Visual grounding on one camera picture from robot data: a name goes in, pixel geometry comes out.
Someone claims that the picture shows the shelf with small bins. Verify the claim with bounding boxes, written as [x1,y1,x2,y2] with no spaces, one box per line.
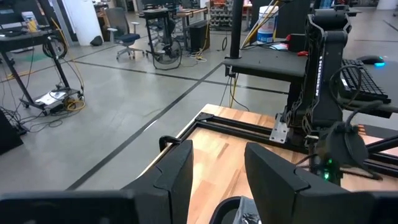
[209,0,234,31]

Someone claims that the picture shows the white papers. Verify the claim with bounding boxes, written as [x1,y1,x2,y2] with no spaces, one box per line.
[35,91,67,106]

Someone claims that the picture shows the black rolling cart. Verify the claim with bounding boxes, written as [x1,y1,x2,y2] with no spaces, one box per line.
[0,29,85,116]

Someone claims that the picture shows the small dark bag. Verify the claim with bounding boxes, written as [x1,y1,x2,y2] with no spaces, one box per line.
[89,35,104,47]

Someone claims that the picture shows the black computer tower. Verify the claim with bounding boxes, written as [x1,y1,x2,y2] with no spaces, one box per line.
[188,19,211,53]

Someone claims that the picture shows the small printed box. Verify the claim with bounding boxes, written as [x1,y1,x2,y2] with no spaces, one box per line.
[21,11,40,34]

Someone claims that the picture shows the black aluminium table frame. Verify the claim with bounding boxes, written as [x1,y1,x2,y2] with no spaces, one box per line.
[138,111,398,187]

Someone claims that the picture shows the black computer mouse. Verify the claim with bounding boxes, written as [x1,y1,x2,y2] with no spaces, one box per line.
[356,54,387,68]

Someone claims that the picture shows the wooden top table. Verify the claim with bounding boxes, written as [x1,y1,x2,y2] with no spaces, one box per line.
[175,7,209,50]

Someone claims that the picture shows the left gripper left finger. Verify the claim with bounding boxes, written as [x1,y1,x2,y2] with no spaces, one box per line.
[0,139,195,224]

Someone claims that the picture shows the black keyboard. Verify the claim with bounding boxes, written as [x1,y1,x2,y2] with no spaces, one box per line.
[340,58,392,105]

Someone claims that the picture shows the black floor fan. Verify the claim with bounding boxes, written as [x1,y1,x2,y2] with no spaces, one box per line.
[151,36,183,72]

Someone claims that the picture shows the black serving tray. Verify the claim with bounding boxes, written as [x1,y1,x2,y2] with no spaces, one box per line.
[208,195,247,224]

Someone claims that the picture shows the yellow hanging cable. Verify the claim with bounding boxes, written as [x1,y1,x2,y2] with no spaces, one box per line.
[240,0,281,50]

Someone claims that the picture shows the black operator desk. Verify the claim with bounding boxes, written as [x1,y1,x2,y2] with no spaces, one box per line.
[221,45,398,119]

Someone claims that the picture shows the yellow coiled cable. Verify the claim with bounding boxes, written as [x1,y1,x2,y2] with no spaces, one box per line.
[63,97,87,113]

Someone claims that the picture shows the black vertical pole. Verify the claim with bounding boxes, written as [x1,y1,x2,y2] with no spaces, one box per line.
[229,0,244,60]

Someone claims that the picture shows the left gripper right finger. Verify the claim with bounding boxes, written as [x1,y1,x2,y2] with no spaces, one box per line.
[244,142,398,224]

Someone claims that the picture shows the red and black device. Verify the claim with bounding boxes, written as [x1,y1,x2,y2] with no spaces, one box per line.
[285,33,309,57]

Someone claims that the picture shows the black case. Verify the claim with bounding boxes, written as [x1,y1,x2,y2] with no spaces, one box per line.
[0,108,25,156]

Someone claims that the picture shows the white wipes canister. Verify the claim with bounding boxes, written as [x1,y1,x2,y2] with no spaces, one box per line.
[256,5,280,45]

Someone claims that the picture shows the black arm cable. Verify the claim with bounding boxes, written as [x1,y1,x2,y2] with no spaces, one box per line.
[328,64,385,126]

